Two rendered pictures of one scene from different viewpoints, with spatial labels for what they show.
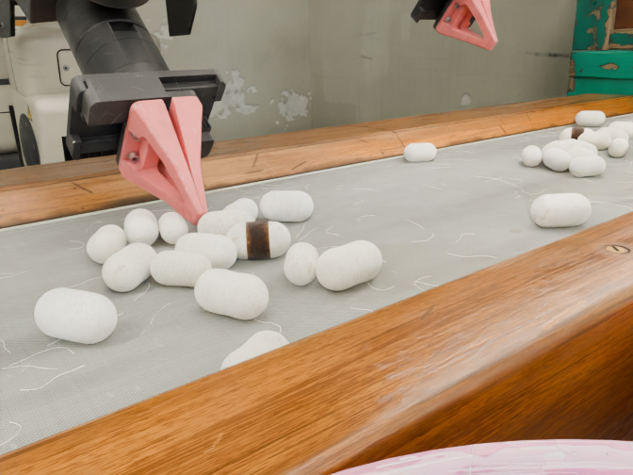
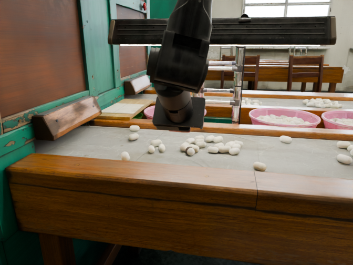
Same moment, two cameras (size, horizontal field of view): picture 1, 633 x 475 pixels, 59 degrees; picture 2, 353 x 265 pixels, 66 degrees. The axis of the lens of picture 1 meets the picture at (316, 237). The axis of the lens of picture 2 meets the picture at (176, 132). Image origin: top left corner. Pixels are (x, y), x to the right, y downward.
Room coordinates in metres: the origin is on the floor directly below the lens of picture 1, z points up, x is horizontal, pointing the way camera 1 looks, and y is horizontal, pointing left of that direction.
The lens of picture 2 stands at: (1.16, 0.20, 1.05)
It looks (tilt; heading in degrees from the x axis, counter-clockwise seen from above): 19 degrees down; 227
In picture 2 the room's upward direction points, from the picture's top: straight up
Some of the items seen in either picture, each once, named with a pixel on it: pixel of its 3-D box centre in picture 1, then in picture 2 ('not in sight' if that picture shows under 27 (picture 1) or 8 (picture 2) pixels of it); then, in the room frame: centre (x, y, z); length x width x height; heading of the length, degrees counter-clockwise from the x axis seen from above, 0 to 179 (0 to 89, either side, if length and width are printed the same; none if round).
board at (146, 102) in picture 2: not in sight; (126, 108); (0.52, -0.80, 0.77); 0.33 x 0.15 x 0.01; 36
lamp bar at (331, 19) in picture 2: not in sight; (215, 31); (0.52, -0.33, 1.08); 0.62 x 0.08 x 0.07; 126
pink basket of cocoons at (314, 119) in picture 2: not in sight; (281, 126); (0.14, -0.27, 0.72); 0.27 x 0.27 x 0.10
